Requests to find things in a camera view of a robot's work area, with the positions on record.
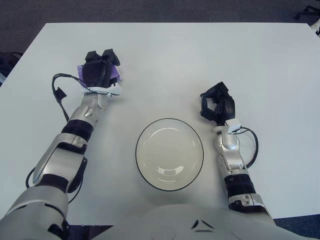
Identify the grey robot torso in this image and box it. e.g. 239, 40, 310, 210
109, 203, 288, 240

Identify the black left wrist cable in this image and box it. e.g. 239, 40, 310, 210
51, 72, 87, 123

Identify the black upper arm cable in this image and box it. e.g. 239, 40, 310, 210
26, 157, 88, 203

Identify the black office chair base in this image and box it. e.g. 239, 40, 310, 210
294, 6, 320, 21

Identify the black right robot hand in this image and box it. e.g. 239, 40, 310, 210
199, 81, 237, 126

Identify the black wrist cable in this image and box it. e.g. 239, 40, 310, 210
234, 126, 259, 169
51, 72, 87, 123

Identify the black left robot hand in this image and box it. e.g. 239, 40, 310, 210
81, 49, 122, 88

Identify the black bag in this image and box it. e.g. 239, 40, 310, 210
0, 51, 23, 73

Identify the white plate with black rim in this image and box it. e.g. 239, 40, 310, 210
135, 117, 205, 192

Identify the purple tissue paper pack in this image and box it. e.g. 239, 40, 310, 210
76, 64, 124, 83

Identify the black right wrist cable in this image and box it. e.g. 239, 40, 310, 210
234, 126, 259, 169

